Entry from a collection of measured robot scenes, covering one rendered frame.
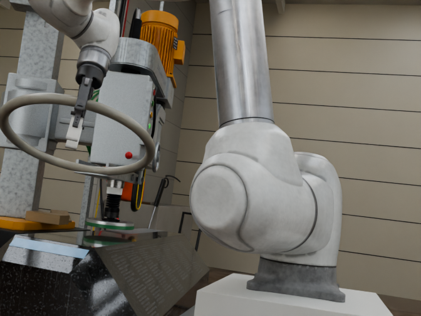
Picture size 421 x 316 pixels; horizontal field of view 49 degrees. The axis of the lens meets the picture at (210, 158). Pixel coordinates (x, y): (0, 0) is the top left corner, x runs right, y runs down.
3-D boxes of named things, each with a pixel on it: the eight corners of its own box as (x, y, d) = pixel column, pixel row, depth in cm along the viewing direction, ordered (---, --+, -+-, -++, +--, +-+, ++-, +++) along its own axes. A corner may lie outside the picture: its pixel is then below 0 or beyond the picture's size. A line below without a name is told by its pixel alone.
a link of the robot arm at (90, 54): (109, 69, 140) (105, 85, 138) (79, 60, 138) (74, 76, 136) (113, 51, 132) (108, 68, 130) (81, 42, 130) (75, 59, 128)
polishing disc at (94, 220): (140, 225, 220) (140, 222, 220) (124, 227, 199) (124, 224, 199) (98, 219, 224) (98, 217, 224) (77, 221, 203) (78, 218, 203)
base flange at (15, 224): (-55, 217, 247) (-53, 209, 248) (13, 217, 293) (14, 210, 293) (18, 231, 230) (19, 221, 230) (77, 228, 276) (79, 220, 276)
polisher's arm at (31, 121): (-11, 131, 245) (-4, 85, 247) (2, 138, 278) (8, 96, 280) (130, 151, 262) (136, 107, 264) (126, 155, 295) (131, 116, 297)
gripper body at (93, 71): (106, 66, 130) (98, 94, 126) (103, 83, 137) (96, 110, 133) (78, 59, 128) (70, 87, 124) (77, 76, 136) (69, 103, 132)
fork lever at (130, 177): (106, 180, 236) (108, 170, 237) (143, 185, 236) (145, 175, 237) (64, 171, 168) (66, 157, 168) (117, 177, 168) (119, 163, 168)
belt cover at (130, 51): (132, 110, 300) (136, 84, 301) (171, 114, 299) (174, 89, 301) (96, 69, 204) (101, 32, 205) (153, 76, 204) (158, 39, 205)
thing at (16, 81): (-21, 144, 255) (-10, 71, 258) (24, 152, 287) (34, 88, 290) (29, 149, 243) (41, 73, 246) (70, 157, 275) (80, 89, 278)
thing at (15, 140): (25, 167, 170) (27, 160, 171) (158, 183, 169) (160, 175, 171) (-32, 89, 126) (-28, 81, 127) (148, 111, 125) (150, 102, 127)
